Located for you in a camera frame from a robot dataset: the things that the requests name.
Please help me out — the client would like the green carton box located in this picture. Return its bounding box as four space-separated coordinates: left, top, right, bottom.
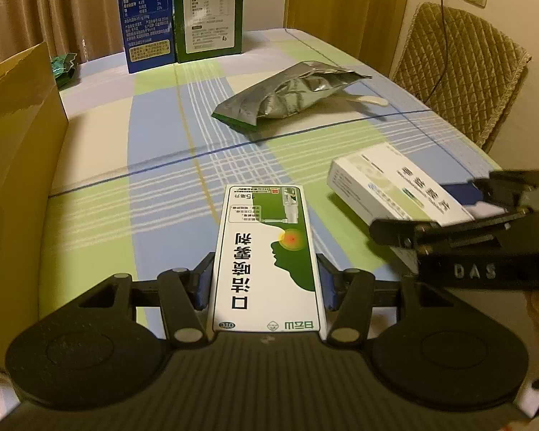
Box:
171 0 244 64

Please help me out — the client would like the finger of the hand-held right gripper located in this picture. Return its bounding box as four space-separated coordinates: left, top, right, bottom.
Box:
465 168 539 212
369 209 535 256

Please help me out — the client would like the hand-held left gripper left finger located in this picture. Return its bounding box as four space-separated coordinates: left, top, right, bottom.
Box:
78 251 216 348

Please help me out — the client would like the quilted chair back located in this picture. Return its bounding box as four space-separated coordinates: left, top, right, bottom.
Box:
390 2 532 153

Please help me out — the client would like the blue milk carton box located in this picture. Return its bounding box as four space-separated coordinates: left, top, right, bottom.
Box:
115 0 179 74

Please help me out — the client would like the white plastic spoon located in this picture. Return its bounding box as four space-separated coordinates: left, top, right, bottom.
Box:
348 93 389 107

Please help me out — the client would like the silver foil bag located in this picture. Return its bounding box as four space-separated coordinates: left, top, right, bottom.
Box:
211 60 373 134

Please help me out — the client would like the brown cardboard box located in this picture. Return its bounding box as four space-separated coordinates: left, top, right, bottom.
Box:
0 41 69 371

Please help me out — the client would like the wooden door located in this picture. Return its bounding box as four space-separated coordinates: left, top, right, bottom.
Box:
285 0 416 79

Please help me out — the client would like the black power cable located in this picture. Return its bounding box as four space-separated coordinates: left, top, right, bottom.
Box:
424 0 461 106

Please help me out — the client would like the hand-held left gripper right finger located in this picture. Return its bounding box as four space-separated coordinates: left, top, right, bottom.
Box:
314 254 454 348

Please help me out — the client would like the small green packet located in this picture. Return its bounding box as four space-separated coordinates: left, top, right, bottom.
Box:
49 53 78 89

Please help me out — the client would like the green and white medicine box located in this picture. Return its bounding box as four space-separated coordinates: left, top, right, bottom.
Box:
205 184 328 339

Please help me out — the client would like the long white medicine box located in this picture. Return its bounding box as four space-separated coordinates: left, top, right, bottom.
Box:
327 142 477 230

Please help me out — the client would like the plaid-covered desktop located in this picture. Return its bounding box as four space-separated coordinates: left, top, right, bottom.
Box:
45 27 539 369

